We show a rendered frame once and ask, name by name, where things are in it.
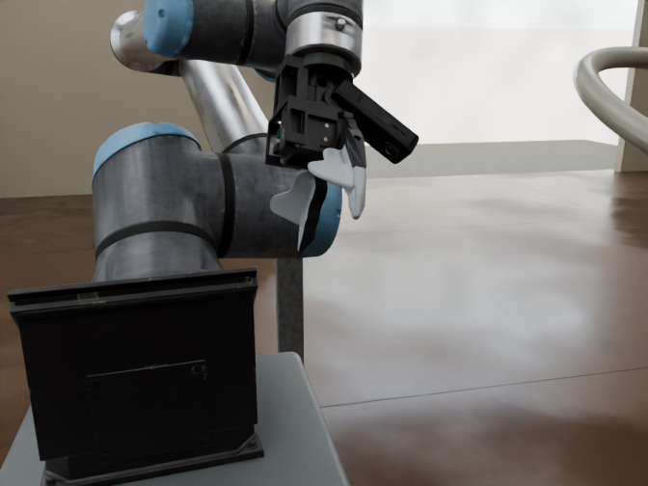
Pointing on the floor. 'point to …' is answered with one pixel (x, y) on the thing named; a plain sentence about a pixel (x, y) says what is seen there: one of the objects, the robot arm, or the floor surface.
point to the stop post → (289, 306)
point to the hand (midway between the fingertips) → (331, 239)
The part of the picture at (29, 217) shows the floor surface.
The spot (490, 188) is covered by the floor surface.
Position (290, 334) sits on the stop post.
